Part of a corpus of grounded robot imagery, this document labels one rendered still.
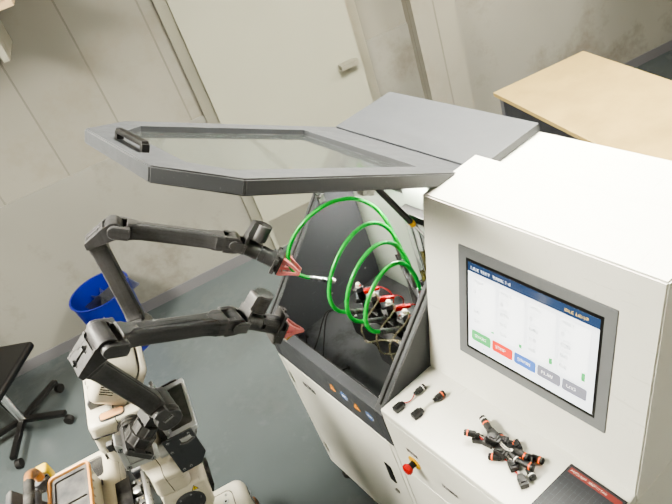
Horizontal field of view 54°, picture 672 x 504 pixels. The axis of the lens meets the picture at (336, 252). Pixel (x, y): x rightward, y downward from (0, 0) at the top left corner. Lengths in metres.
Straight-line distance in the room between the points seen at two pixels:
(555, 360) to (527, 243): 0.30
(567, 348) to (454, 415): 0.46
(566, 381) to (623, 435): 0.17
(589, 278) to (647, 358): 0.20
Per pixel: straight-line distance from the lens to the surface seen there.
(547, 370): 1.76
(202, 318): 1.83
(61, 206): 4.34
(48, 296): 4.62
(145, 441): 2.02
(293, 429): 3.46
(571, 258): 1.56
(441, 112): 2.34
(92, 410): 2.17
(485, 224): 1.69
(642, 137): 3.60
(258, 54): 4.20
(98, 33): 4.07
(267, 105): 4.29
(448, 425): 1.97
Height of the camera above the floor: 2.52
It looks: 35 degrees down
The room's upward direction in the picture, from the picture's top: 21 degrees counter-clockwise
